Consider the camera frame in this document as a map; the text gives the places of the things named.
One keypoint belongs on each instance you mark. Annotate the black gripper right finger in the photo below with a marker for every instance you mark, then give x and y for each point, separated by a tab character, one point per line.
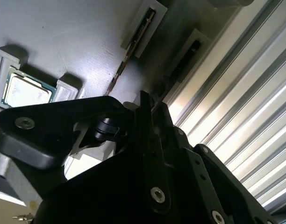
203	168

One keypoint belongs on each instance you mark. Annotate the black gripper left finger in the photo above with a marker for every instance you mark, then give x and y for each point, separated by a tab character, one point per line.
52	116

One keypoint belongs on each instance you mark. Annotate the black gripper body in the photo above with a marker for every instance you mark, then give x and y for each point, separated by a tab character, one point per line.
98	198

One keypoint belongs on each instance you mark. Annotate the blue RAM stick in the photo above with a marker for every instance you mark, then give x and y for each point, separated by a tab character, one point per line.
187	58

